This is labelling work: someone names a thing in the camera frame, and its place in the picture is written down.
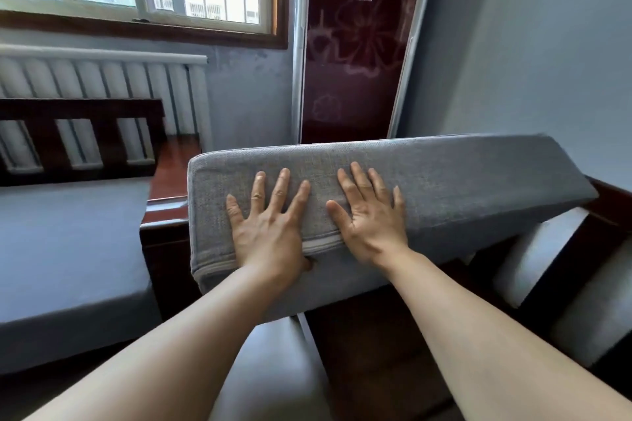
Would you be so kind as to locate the dark wooden sofa with console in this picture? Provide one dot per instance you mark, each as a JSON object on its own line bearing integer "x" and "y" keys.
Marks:
{"x": 79, "y": 112}
{"x": 395, "y": 346}

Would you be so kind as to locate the person's right forearm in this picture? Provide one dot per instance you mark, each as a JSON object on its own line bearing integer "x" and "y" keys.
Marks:
{"x": 494, "y": 346}

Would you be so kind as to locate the person's left forearm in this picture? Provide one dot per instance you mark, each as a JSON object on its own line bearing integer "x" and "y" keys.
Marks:
{"x": 163, "y": 361}

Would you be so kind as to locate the person's right hand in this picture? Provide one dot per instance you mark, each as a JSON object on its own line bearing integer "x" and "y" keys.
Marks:
{"x": 377, "y": 233}

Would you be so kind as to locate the dark red standing air conditioner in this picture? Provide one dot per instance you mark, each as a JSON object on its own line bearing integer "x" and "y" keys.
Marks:
{"x": 355, "y": 65}

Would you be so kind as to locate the white radiator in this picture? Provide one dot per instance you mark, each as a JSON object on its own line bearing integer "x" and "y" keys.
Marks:
{"x": 99, "y": 58}

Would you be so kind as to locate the person's left hand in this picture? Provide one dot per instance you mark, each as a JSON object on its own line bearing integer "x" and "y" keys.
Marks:
{"x": 269, "y": 238}

